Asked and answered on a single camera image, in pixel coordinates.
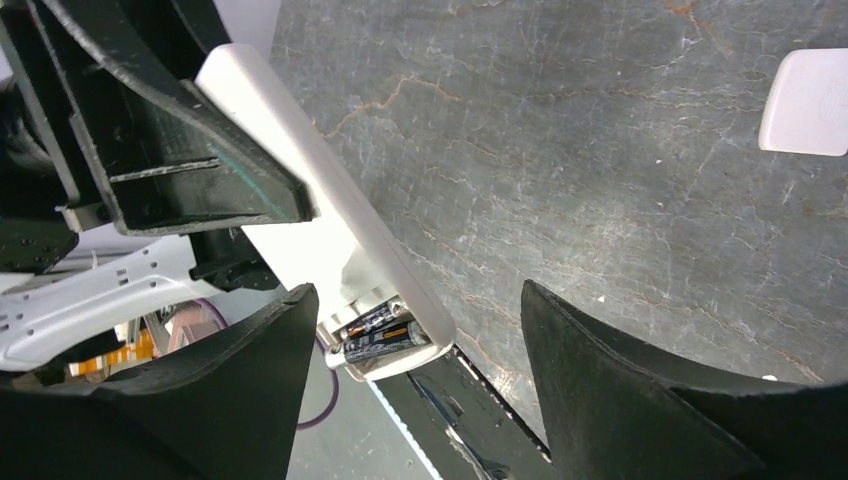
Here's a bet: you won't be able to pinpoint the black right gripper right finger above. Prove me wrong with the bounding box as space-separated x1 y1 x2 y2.
520 280 847 479

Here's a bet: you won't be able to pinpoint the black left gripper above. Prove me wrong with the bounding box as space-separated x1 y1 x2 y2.
1 1 315 275

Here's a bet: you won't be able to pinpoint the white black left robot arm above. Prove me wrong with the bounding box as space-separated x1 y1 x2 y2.
1 1 316 378

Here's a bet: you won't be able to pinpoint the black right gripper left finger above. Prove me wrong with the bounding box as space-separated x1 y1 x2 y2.
1 284 319 479

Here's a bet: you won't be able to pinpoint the white battery compartment cover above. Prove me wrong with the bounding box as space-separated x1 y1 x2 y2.
758 48 847 157

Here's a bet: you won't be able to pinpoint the black AAA battery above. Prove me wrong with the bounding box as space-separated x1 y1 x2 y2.
340 297 408 340
325 320 431 370

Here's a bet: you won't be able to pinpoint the white remote control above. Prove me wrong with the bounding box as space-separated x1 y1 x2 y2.
195 43 456 381

